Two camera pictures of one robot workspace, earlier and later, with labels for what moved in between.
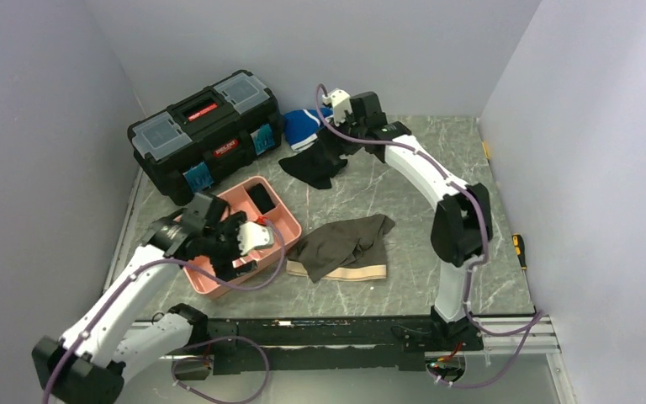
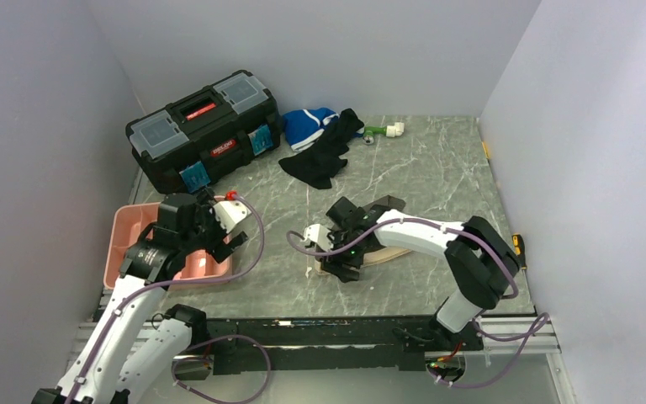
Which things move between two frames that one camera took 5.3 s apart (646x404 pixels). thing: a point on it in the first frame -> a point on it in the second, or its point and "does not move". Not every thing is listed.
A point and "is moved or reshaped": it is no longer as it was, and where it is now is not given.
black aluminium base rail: (356, 344) does not move
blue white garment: (301, 126) does not move
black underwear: (316, 165) does not move
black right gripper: (349, 119) -> (336, 256)
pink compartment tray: (256, 199) -> (127, 224)
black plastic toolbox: (185, 150) does not move
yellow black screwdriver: (520, 248) does not move
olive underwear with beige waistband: (352, 250) is moved or reshaped
